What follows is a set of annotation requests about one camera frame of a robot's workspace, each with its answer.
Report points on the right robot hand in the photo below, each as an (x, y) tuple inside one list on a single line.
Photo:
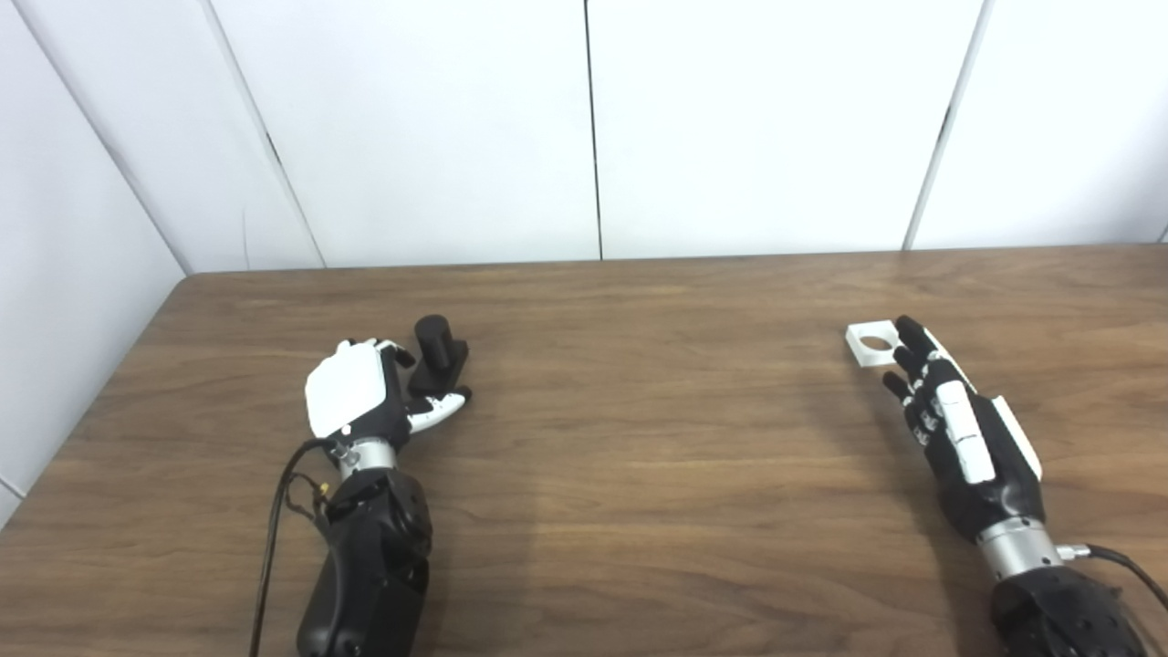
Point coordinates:
[(967, 438)]

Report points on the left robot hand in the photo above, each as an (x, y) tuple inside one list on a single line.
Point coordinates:
[(351, 392)]

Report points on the black peg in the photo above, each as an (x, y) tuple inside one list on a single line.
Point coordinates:
[(438, 356)]

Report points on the white square piece with hole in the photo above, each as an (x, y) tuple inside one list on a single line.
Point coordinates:
[(867, 354)]

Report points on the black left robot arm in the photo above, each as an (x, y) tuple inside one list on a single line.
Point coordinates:
[(374, 557)]

